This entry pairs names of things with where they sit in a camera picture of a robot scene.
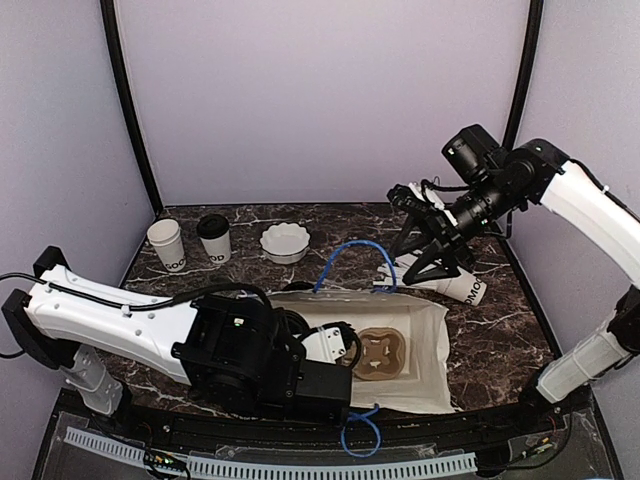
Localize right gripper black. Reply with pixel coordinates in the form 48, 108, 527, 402
389, 171, 522, 284

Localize brown cardboard cup carrier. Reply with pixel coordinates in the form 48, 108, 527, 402
353, 327, 407, 381

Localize patterned paper takeout bag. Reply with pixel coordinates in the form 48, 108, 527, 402
267, 239, 457, 459

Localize white paper coffee cup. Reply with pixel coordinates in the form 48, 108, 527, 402
200, 232, 231, 265

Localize white cup holding straws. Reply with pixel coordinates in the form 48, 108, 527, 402
436, 272, 487, 307

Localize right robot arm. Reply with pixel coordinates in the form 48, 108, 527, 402
387, 137, 639, 434

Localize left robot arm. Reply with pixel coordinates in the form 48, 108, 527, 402
1, 246, 352, 436

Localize bundle of white wrapped straws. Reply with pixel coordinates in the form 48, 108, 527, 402
373, 253, 417, 288

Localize stack of black lids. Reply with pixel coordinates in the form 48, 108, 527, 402
282, 281, 314, 334

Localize white fluted ceramic bowl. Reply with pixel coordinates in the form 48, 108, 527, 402
260, 222, 311, 265

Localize stack of white paper cups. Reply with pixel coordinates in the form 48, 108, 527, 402
147, 219, 186, 272

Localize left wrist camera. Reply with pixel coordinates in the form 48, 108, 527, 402
171, 295, 305, 410

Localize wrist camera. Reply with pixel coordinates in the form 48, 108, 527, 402
171, 295, 305, 410
441, 124, 499, 185

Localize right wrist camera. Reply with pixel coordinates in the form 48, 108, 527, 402
441, 124, 499, 185

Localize white slotted cable duct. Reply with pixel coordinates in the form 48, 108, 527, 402
64, 427, 477, 480

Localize black front rail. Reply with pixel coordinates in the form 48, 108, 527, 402
56, 387, 593, 468

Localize right black corner post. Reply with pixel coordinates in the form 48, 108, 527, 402
502, 0, 544, 150

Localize black corner post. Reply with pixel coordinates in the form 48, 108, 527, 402
502, 0, 544, 150
99, 0, 164, 215

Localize left black corner post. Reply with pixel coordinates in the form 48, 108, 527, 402
99, 0, 164, 215

